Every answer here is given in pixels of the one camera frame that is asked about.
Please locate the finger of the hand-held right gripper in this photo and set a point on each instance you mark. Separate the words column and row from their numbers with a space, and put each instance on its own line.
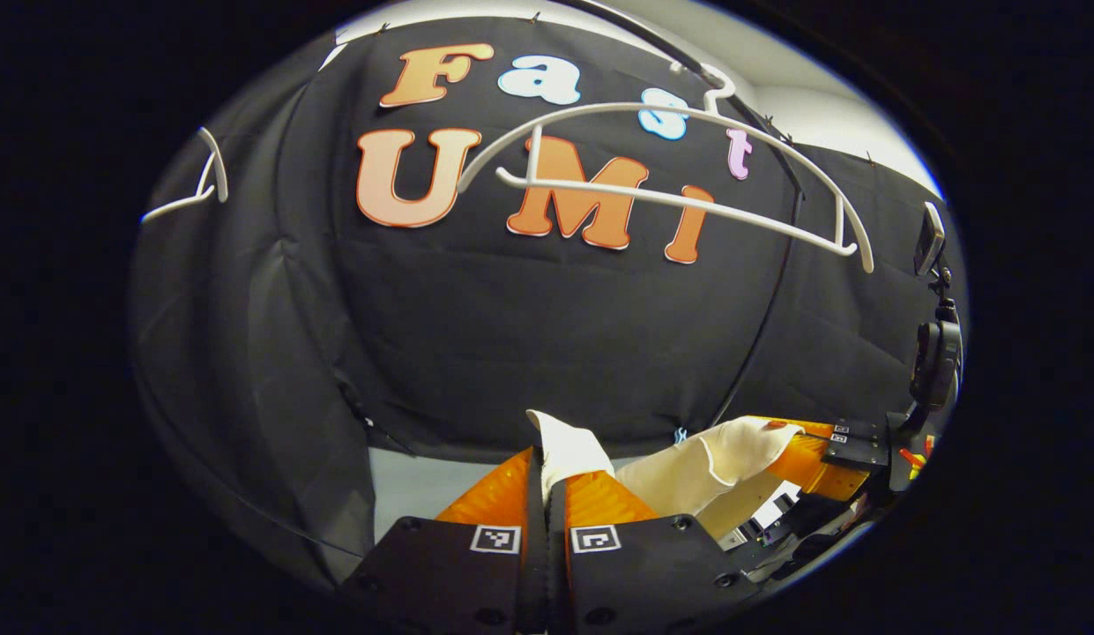
column 829, row 467
column 855, row 429

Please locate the black clothes rack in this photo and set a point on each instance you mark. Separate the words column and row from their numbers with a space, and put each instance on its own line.
column 777, row 291

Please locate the white plastic hanger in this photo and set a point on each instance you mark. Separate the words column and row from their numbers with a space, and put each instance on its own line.
column 220, row 172
column 740, row 225

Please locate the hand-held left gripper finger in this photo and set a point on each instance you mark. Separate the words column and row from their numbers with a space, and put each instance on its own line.
column 557, row 564
column 538, row 564

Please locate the cream shirt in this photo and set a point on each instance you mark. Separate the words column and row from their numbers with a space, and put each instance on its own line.
column 573, row 450

